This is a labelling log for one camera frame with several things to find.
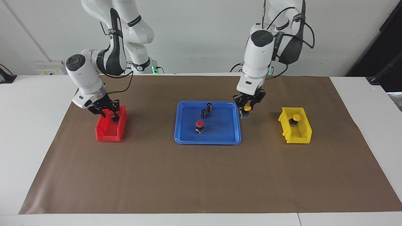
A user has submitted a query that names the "brown paper table mat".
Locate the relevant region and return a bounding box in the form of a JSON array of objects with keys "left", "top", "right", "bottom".
[{"left": 19, "top": 75, "right": 402, "bottom": 215}]

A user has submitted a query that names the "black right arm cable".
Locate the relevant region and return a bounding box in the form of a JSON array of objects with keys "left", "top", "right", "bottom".
[{"left": 100, "top": 71, "right": 134, "bottom": 94}]

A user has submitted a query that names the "blue plastic tray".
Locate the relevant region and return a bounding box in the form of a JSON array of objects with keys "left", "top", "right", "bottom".
[{"left": 174, "top": 100, "right": 242, "bottom": 145}]

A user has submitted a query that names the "yellow plastic parts bin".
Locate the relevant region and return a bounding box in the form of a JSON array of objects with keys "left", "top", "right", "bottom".
[{"left": 278, "top": 107, "right": 312, "bottom": 144}]

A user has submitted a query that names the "black stand pole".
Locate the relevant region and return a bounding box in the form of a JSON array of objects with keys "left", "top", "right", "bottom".
[{"left": 366, "top": 52, "right": 402, "bottom": 85}]

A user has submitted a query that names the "white power strip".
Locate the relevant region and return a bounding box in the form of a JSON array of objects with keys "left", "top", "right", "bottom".
[{"left": 35, "top": 61, "right": 66, "bottom": 76}]

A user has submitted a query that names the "red plastic parts bin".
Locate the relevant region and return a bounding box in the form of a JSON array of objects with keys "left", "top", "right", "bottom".
[{"left": 95, "top": 105, "right": 128, "bottom": 143}]

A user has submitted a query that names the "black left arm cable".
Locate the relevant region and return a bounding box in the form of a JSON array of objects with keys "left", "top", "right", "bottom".
[{"left": 262, "top": 0, "right": 315, "bottom": 79}]

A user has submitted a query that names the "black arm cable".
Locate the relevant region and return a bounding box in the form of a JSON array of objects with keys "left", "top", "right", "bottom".
[
  {"left": 100, "top": 71, "right": 134, "bottom": 94},
  {"left": 262, "top": 0, "right": 315, "bottom": 79}
]

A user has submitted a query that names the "black device on table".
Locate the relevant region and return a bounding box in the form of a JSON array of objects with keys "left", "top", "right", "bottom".
[{"left": 0, "top": 64, "right": 18, "bottom": 84}]

